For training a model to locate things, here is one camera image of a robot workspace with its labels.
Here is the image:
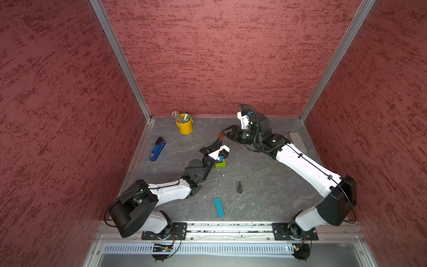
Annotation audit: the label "pencils in cup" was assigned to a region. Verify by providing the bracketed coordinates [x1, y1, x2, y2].
[171, 111, 186, 123]

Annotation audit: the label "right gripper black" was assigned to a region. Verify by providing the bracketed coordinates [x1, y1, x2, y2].
[222, 124, 262, 144]

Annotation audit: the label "aluminium mounting rail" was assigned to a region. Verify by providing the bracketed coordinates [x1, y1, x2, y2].
[95, 221, 367, 244]

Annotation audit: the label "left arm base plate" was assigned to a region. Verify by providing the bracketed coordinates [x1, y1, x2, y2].
[141, 222, 187, 241]

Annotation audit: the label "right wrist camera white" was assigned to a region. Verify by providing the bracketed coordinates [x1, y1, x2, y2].
[237, 111, 252, 130]

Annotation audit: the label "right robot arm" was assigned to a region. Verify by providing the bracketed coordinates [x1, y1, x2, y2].
[221, 112, 357, 240]

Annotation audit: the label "green rectangular block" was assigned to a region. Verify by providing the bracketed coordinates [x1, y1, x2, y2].
[215, 160, 226, 169]

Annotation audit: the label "grey eraser block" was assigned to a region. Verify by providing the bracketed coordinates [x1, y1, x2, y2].
[288, 132, 308, 153]

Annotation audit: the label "right aluminium corner post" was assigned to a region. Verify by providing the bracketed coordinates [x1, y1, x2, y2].
[299, 0, 376, 123]

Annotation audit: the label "white slotted cable duct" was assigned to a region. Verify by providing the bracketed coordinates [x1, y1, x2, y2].
[102, 243, 294, 258]

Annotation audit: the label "left aluminium corner post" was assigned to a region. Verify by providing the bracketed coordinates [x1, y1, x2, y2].
[90, 0, 152, 122]

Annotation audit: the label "dark wood triangle block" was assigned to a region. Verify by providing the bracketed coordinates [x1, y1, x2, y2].
[237, 181, 243, 194]

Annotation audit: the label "green white marker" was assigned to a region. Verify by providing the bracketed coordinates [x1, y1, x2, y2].
[183, 113, 190, 122]

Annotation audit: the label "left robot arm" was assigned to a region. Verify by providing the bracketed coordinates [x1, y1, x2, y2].
[106, 137, 230, 238]

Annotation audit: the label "teal long block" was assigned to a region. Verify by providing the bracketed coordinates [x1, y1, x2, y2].
[214, 198, 225, 218]

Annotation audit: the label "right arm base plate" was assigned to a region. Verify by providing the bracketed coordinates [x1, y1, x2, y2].
[271, 222, 319, 242]

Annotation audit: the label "aluminium corner post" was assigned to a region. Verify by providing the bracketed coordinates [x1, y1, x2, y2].
[90, 0, 152, 122]
[299, 0, 376, 123]

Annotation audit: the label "blue stapler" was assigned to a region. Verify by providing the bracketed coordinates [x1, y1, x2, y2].
[150, 137, 166, 161]

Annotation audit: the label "yellow pencil cup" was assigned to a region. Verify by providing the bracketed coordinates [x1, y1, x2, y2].
[176, 113, 193, 135]

